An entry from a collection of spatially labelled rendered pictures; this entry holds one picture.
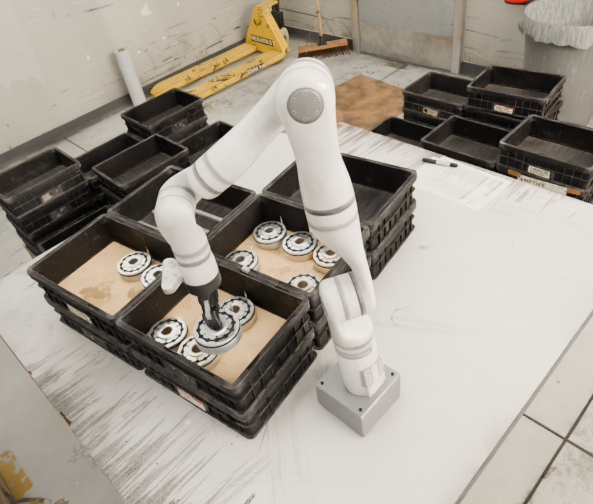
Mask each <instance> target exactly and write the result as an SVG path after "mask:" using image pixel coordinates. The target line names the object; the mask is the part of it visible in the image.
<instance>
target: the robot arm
mask: <svg viewBox="0 0 593 504"><path fill-rule="evenodd" d="M284 129H285V131H286V134H287V136H288V139H289V142H290V145H291V147H292V150H293V153H294V156H295V160H296V164H297V169H298V178H299V185H300V191H301V196H302V200H303V205H304V210H305V214H306V217H307V221H308V225H309V228H310V230H311V232H312V233H313V235H314V236H315V237H316V238H317V239H318V240H319V241H320V242H321V243H323V244H324V245H325V246H326V247H328V248H329V249H331V250H332V251H333V252H335V253H336V254H338V255H339V256H340V257H341V258H342V259H343V260H344V261H345V262H346V263H347V264H348V265H349V266H350V268H351V269H352V271H351V272H348V273H344V274H341V275H338V276H334V277H331V278H328V279H325V280H323V281H321V283H320V285H319V296H320V300H321V303H322V307H323V309H324V313H325V315H326V318H327V320H328V324H329V328H330V332H331V336H332V340H333V344H334V348H335V352H336V356H337V359H338V363H339V367H340V371H341V375H342V378H343V382H344V385H345V387H346V389H347V390H348V391H349V392H351V393H352V394H355V395H359V396H368V397H369V398H371V397H372V396H373V394H374V393H375V392H376V391H377V390H378V388H379V387H380V386H381V385H382V384H383V383H384V381H385V380H386V378H385V372H384V366H383V360H382V355H380V354H378V351H377V345H376V340H375V334H374V328H373V323H372V320H371V319H370V317H369V316H368V315H367V314H369V313H371V312H373V311H374V310H375V308H376V294H375V290H374V285H373V282H372V279H371V275H370V271H369V267H368V264H367V260H366V256H365V252H364V248H363V242H362V236H361V230H360V223H359V216H358V210H357V205H356V200H355V194H354V190H353V187H352V183H351V180H350V177H349V174H348V172H347V169H346V167H345V165H344V162H343V160H342V157H341V154H340V150H339V144H338V135H337V126H336V111H335V89H334V82H333V78H332V75H331V73H330V70H329V69H328V68H327V66H326V65H325V64H324V63H323V62H321V61H319V60H317V59H314V58H309V57H305V58H299V59H296V60H294V61H292V62H291V63H289V64H288V65H287V66H286V67H285V68H284V69H283V71H282V72H281V74H280V75H279V77H278V78H277V79H276V81H275V82H274V83H273V85H272V86H271V87H270V88H269V90H268V91H267V92H266V94H265V95H264V96H263V97H262V98H261V99H260V101H259V102H258V103H257V104H256V105H255V106H254V107H253V108H252V110H251V111H250V112H249V113H248V114H247V115H246V116H245V117H244V118H243V119H242V120H241V121H240V122H239V123H238V124H236V125H235V126H234V127H233V128H232V129H231V130H230V131H229V132H228V133H227V134H226V135H224V136H223V137H222V138H221V139H220V140H219V141H218V142H217V143H216V144H214V145H213V146H212V147H211V148H210V149H209V150H208V151H207V152H206V153H204V154H203V155H202V156H201V157H200V158H199V159H198V160H197V161H196V162H195V163H194V164H193V165H192V166H191V167H189V168H186V169H184V170H183V171H181V172H179V173H177V174H176V175H174V176H173V177H171V178H170V179H169V180H168V181H166V183H165V184H164V185H163V186H162V187H161V189H160V191H159V194H158V198H157V203H156V207H155V212H154V216H155V221H156V224H157V227H158V229H159V231H160V233H161V234H162V235H163V237H164V238H165V239H166V241H167V242H168V243H169V244H170V245H171V248H172V251H173V253H174V256H175V258H176V260H175V259H173V258H167V259H165V260H164V261H163V267H162V284H161V287H162V289H163V292H164V293H165V294H172V293H174V292H175V291H176V290H177V288H178V287H179V285H180V284H181V283H182V282H184V285H185V287H186V290H187V291H188V292H189V293H190V294H191V295H194V296H197V298H198V302H199V304H200V305H201V308H202V311H203V313H202V315H201V316H202V318H203V320H204V321H205V323H206V325H207V326H208V328H209V327H212V330H218V329H220V328H221V326H222V324H221V321H220V317H219V314H218V312H219V309H221V308H220V305H219V298H218V297H219V296H218V291H217V289H218V287H219V286H220V284H221V276H220V273H219V269H218V266H217V263H216V260H215V257H214V255H213V253H212V251H211V249H210V246H209V243H208V240H207V237H206V234H205V232H204V230H203V229H202V228H201V227H200V226H199V225H197V224H196V221H195V209H196V204H197V203H198V202H199V200H200V199H202V198H204V199H213V198H215V197H217V196H219V195H220V194H221V193H222V192H224V191H225V190H226V189H227V188H228V187H229V186H231V185H232V184H233V183H234V182H235V181H236V180H238V179H239V178H240V177H241V176H242V175H243V174H244V173H245V172H246V171H247V170H248V169H249V168H250V166H251V165H252V164H253V163H254V162H255V160H256V159H257V158H258V157H259V155H260V154H261V153H262V152H263V150H264V149H265V148H266V147H267V146H268V145H269V144H270V142H271V141H272V140H273V139H274V138H275V137H276V136H277V135H278V134H280V133H281V132H282V131H283V130H284Z"/></svg>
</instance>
